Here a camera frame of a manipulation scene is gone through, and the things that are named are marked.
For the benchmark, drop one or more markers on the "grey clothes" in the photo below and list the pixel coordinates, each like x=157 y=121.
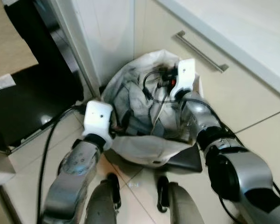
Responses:
x=140 y=107

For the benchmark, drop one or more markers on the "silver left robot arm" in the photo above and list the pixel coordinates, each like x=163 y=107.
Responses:
x=70 y=177

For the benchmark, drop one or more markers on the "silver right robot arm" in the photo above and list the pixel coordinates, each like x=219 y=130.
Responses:
x=242 y=172

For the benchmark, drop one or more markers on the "white laundry bag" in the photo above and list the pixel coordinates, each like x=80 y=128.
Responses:
x=144 y=149

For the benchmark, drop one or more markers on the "beige cabinet front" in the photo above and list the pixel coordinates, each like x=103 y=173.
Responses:
x=238 y=88

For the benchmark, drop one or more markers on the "white appliance side panel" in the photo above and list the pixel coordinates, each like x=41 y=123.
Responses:
x=107 y=32

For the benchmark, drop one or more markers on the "dark grey flat board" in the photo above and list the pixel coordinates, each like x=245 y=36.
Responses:
x=186 y=161

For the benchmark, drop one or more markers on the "grey left robot leg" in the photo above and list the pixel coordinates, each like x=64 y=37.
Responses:
x=101 y=203

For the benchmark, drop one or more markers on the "grey robot leg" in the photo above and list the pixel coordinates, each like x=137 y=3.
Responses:
x=101 y=203
x=182 y=205

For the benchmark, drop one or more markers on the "grey right robot leg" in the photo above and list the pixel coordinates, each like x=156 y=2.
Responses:
x=182 y=205

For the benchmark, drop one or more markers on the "white paper label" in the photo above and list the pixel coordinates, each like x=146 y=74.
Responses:
x=3 y=82

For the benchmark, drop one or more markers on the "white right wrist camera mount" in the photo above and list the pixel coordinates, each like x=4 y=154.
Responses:
x=184 y=74

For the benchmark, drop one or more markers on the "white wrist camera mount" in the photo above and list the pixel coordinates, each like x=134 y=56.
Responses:
x=184 y=74
x=97 y=116

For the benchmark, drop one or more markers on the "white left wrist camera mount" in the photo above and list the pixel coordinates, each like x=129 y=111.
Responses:
x=97 y=116

